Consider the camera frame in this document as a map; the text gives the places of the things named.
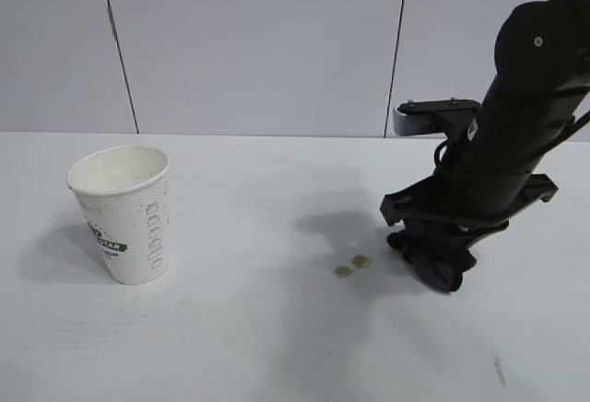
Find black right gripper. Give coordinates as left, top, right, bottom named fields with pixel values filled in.
left=380, top=81, right=590, bottom=255

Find dark cloth rag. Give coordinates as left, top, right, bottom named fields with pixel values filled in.
left=400, top=219, right=478, bottom=294

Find white paper coffee cup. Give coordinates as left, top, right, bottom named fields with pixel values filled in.
left=66, top=144, right=171, bottom=287

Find black camera cable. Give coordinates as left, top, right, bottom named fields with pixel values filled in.
left=432, top=137, right=462, bottom=171

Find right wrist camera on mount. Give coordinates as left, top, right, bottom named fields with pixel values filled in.
left=393, top=97, right=481, bottom=138

